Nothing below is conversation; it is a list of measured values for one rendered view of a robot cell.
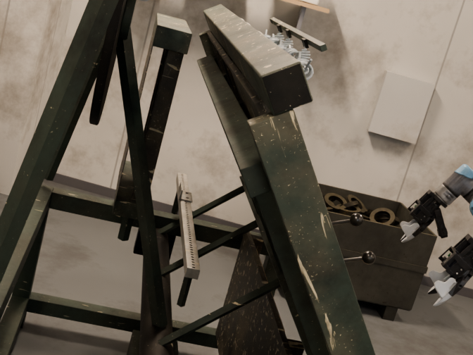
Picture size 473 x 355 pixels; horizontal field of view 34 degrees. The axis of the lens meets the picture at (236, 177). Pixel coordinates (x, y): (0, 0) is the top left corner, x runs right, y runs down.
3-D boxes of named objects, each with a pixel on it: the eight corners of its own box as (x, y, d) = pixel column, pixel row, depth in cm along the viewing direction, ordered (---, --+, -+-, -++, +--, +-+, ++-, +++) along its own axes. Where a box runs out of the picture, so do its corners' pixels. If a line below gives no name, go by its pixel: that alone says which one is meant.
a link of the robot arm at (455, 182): (482, 179, 272) (464, 162, 273) (459, 201, 274) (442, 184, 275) (480, 177, 280) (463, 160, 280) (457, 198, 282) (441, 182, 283)
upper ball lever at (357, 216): (318, 234, 214) (363, 228, 208) (314, 222, 213) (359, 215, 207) (322, 228, 217) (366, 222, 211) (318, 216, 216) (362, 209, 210)
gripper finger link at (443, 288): (421, 294, 213) (442, 270, 214) (436, 308, 213) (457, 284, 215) (426, 295, 210) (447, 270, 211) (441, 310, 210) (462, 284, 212)
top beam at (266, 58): (274, 117, 176) (314, 102, 176) (260, 76, 173) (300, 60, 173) (209, 29, 387) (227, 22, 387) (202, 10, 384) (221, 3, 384)
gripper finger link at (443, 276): (418, 277, 224) (442, 260, 219) (432, 290, 225) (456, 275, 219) (417, 282, 222) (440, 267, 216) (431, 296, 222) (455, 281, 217)
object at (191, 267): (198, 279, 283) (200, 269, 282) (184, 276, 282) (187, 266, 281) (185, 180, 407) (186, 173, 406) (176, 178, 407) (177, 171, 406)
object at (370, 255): (331, 271, 218) (375, 266, 211) (326, 259, 217) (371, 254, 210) (334, 264, 221) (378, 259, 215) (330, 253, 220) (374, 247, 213)
